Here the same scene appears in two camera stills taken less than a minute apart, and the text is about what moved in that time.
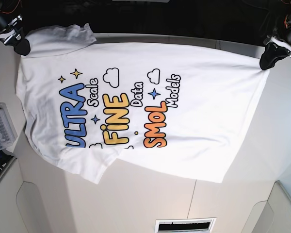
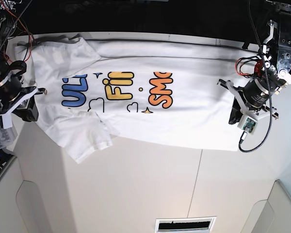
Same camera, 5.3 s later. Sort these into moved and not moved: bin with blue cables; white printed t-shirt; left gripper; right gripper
Moved: right gripper; white printed t-shirt; left gripper
Not moved: bin with blue cables
